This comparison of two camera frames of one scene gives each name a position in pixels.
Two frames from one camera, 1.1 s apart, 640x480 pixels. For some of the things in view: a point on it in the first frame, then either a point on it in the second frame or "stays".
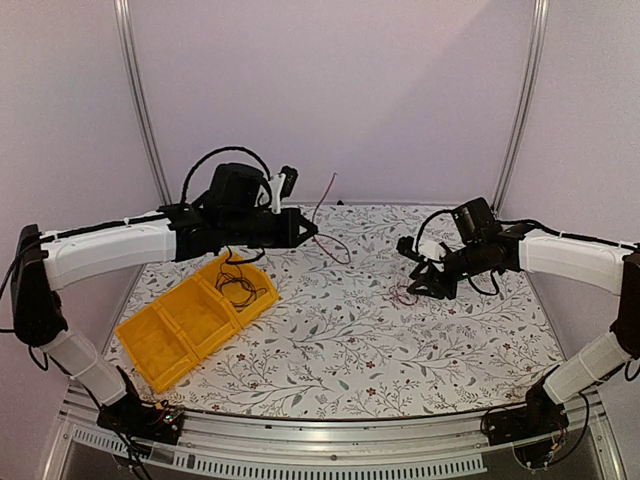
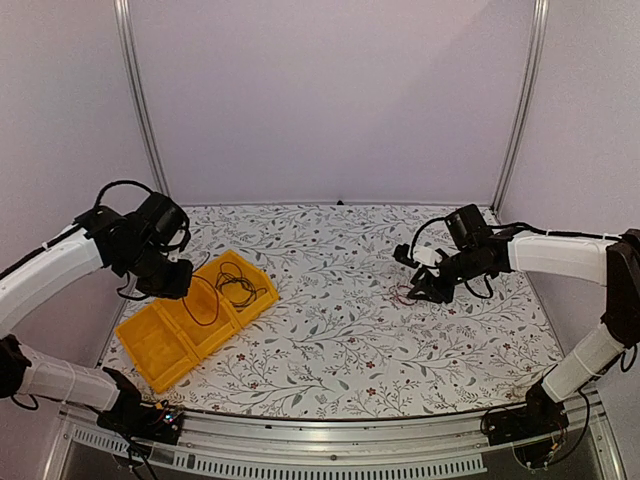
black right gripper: x=440 y=288 stays
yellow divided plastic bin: x=168 y=338 stays
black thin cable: x=244 y=261 to x=231 y=272
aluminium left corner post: x=124 y=26 stays
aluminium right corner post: x=539 y=35 stays
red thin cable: x=327 y=235 to x=215 y=291
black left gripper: x=288 y=238 to x=177 y=288
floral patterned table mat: x=349 y=339 stays
